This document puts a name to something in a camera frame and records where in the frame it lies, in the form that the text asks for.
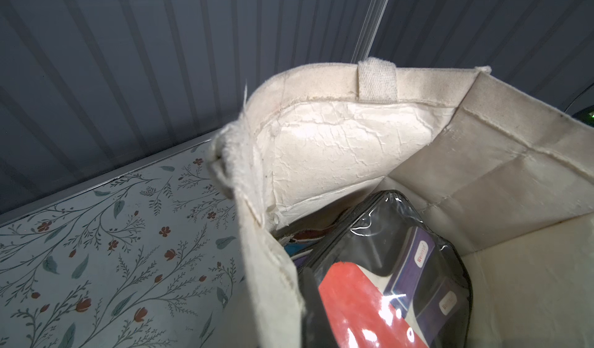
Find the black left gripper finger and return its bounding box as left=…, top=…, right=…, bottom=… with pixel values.
left=299, top=273, right=339, bottom=348

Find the clear ping pong paddle set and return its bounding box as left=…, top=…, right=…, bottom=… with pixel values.
left=298, top=190, right=473, bottom=347

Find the cream canvas tote bag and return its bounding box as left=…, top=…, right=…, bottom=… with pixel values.
left=207, top=58, right=593, bottom=347

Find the purple paddle case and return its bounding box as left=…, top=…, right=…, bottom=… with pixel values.
left=280, top=240, right=317, bottom=268

